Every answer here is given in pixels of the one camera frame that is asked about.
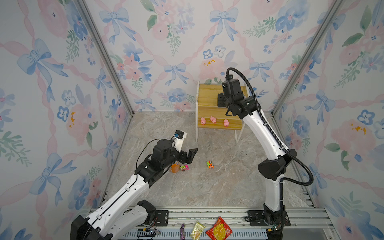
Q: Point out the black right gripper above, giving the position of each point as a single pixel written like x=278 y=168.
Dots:
x=220 y=99

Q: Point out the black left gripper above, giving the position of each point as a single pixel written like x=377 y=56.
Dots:
x=189 y=157

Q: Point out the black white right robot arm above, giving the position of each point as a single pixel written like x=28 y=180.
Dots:
x=274 y=167

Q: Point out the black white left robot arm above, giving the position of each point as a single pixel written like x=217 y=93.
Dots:
x=123 y=211

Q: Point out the wooden two-tier shelf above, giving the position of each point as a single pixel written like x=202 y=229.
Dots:
x=206 y=106

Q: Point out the pink green toy truck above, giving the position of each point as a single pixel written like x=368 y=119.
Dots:
x=184 y=167

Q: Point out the orange green toy car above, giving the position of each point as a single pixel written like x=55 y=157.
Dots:
x=210 y=165

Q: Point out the orange soda can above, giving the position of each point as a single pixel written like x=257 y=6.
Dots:
x=175 y=168

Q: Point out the purple small bottle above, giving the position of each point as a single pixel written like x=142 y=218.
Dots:
x=182 y=232

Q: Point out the yellow green snack packet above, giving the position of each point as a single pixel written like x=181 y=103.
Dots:
x=197 y=231

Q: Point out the red snack packet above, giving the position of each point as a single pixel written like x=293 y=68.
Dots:
x=220 y=230

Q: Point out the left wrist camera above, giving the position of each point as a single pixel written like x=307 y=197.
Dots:
x=180 y=138

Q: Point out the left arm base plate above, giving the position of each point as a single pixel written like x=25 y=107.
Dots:
x=158 y=218

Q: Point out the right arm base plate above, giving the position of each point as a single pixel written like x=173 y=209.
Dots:
x=259 y=218

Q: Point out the aluminium front rail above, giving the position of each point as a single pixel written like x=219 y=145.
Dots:
x=301 y=224

